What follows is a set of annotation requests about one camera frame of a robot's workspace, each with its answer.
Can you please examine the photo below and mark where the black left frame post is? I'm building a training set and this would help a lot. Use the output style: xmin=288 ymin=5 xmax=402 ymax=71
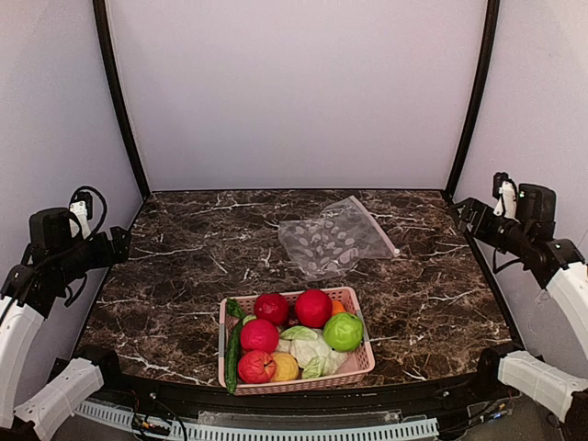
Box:
xmin=92 ymin=0 xmax=151 ymax=200

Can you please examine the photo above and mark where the black right frame post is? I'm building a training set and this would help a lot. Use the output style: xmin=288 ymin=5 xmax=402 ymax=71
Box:
xmin=444 ymin=0 xmax=501 ymax=201

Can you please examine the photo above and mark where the white cable duct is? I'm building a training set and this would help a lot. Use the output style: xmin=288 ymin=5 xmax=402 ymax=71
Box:
xmin=75 ymin=400 xmax=440 ymax=441

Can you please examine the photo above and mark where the pale green cabbage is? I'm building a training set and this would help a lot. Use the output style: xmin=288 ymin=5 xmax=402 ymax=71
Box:
xmin=277 ymin=325 xmax=348 ymax=379

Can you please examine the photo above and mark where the green apple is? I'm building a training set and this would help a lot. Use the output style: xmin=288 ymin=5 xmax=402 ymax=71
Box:
xmin=323 ymin=312 xmax=364 ymax=352

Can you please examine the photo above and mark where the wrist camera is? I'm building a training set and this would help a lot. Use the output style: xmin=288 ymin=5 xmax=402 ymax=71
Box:
xmin=69 ymin=186 xmax=107 ymax=239
xmin=492 ymin=172 xmax=517 ymax=219

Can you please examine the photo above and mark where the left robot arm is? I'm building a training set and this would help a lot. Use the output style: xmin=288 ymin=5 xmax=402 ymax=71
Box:
xmin=1 ymin=186 xmax=131 ymax=440

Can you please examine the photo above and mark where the black frame post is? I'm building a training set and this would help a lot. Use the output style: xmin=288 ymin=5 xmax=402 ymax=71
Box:
xmin=92 ymin=0 xmax=151 ymax=200
xmin=444 ymin=0 xmax=501 ymax=201

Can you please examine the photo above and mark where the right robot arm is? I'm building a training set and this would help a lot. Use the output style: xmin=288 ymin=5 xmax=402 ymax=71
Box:
xmin=451 ymin=174 xmax=587 ymax=440

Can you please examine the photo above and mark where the yellow fruit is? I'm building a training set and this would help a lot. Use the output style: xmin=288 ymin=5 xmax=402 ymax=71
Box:
xmin=271 ymin=352 xmax=300 ymax=382

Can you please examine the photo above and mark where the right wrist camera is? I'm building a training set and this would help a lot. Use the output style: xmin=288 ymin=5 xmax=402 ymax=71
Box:
xmin=492 ymin=172 xmax=517 ymax=219

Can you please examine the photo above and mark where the green cucumber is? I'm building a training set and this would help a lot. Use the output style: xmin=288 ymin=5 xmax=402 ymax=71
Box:
xmin=224 ymin=299 xmax=246 ymax=395

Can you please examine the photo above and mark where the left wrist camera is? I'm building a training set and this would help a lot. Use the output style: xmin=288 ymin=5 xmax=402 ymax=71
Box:
xmin=69 ymin=186 xmax=107 ymax=239

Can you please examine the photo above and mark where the red ball fruit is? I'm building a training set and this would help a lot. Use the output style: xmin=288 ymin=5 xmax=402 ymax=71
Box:
xmin=295 ymin=289 xmax=333 ymax=328

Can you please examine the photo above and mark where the black front rail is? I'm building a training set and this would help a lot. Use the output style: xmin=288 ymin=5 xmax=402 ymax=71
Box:
xmin=92 ymin=374 xmax=485 ymax=420

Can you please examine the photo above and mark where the clear zip top bag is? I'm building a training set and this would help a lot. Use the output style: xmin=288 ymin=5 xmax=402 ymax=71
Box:
xmin=278 ymin=196 xmax=401 ymax=281

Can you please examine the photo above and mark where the orange fruit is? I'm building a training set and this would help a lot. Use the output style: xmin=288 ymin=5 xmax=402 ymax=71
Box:
xmin=332 ymin=300 xmax=346 ymax=316

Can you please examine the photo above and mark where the red apple front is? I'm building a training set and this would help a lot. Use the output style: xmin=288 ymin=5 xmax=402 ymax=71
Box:
xmin=238 ymin=350 xmax=277 ymax=384

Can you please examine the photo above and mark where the red fruit back left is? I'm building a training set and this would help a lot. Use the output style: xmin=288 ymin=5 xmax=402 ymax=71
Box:
xmin=254 ymin=293 xmax=289 ymax=326

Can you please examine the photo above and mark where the red fruit middle left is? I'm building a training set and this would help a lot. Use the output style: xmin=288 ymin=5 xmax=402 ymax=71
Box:
xmin=240 ymin=319 xmax=279 ymax=353

